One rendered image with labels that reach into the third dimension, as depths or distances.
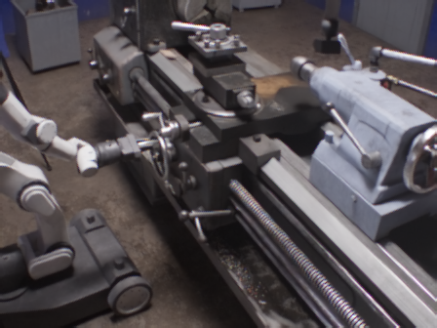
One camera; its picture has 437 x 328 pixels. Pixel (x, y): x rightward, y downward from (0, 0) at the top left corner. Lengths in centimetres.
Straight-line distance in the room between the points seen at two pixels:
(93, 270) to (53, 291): 20
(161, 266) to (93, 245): 37
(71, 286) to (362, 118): 140
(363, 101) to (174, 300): 132
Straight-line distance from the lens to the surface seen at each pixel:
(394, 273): 138
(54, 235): 214
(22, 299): 224
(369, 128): 147
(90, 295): 219
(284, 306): 182
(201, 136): 177
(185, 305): 233
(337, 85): 157
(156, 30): 257
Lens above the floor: 179
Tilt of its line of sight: 34 degrees down
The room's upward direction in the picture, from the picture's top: 2 degrees clockwise
